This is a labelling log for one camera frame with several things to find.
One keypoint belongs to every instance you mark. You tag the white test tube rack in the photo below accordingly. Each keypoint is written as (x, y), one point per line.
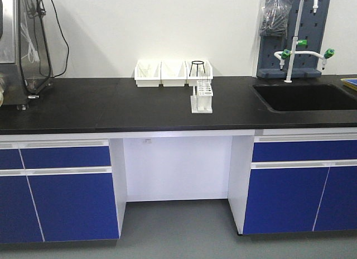
(201, 98)

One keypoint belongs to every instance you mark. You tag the grey pegboard drying rack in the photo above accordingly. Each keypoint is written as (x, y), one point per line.
(268, 64)

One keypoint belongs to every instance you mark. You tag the middle white storage bin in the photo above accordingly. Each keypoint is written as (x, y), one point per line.
(173, 73)

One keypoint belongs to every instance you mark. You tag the white storage bin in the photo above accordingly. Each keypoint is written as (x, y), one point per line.
(173, 73)
(147, 73)
(192, 80)

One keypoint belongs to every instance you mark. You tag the right white storage bin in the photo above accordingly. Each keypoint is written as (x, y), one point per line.
(192, 80)

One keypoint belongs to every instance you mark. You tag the left white storage bin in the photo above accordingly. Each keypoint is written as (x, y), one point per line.
(147, 73)

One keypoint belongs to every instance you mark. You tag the right blue cabinet unit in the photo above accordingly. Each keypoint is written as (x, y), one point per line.
(301, 186)

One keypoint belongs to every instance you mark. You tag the blue cabinet unit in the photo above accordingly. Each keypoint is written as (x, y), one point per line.
(301, 186)
(57, 191)

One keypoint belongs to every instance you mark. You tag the white gooseneck lab faucet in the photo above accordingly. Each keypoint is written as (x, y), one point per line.
(301, 59)

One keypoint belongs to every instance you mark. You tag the black lab sink basin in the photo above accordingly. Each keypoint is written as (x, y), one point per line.
(321, 97)

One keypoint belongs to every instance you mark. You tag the left blue cabinet unit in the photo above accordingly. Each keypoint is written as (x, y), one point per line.
(57, 191)

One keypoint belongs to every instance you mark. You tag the clear plastic bag of pegs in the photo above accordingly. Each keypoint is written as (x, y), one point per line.
(275, 18)

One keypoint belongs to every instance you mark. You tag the stainless steel lab machine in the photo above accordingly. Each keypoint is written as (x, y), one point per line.
(25, 61)

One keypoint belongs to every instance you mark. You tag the yellow tray with blue mat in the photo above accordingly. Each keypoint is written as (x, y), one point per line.
(350, 83)

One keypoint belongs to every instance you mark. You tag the black wire tripod stand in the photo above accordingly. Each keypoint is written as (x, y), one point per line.
(197, 68)

